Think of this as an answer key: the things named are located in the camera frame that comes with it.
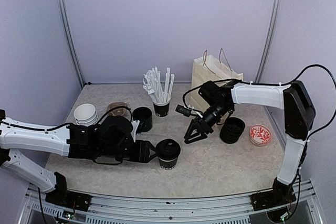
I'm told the stack of black lids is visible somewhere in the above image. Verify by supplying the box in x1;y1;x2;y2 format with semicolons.
219;117;245;144

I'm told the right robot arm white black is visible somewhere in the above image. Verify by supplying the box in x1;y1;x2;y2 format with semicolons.
184;79;316;205

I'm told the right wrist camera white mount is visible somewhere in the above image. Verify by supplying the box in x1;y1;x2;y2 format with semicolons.
175;104;203;119

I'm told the black cup sleeve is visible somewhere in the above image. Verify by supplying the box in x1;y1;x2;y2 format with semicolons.
132;106;153;134

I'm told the right aluminium corner post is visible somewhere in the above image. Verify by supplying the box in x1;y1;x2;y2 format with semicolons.
255;0;281;82

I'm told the red patterned white bowl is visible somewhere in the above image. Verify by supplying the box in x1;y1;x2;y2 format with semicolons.
249;124;272;146

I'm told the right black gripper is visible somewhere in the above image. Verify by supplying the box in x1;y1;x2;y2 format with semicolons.
185;102;232;144

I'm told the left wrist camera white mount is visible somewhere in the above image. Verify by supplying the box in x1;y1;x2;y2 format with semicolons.
131;120;140;143

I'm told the cream paper takeout bag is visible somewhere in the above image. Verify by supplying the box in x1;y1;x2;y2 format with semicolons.
191;48;244;126

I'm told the aluminium front frame rail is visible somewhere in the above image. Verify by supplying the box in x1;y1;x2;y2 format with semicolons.
18;180;323;224

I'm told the black plastic cup lid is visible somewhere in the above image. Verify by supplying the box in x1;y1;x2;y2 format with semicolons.
155;138;181;161

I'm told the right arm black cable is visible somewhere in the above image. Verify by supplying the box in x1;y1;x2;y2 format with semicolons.
182;63;336;143

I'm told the black paper coffee cup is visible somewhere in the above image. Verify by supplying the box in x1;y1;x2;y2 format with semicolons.
159;157;178;170

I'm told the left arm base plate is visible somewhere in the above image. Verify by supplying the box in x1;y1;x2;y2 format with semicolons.
45;190;92;212

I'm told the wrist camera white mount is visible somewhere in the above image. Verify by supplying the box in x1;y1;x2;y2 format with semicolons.
131;120;140;143
175;104;203;119

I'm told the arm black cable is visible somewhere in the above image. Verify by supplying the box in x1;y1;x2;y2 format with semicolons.
182;63;336;143
5;105;133;133

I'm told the stack of paper cups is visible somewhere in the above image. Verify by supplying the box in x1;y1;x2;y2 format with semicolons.
74;103;98;126

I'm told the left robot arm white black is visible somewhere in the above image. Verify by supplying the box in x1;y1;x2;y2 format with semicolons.
1;110;158;206

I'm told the cup holding white straws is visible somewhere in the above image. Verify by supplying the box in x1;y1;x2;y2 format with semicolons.
143;67;175;118

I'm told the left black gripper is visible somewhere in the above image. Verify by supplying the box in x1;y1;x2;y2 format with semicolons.
98;140;160;163

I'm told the brown pulp cup carrier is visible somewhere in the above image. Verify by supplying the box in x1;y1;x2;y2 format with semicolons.
107;102;128;116

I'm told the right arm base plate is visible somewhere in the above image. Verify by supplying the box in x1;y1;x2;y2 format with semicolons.
250;190;296;211

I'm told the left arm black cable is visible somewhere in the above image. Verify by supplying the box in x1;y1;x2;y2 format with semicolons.
5;105;133;133

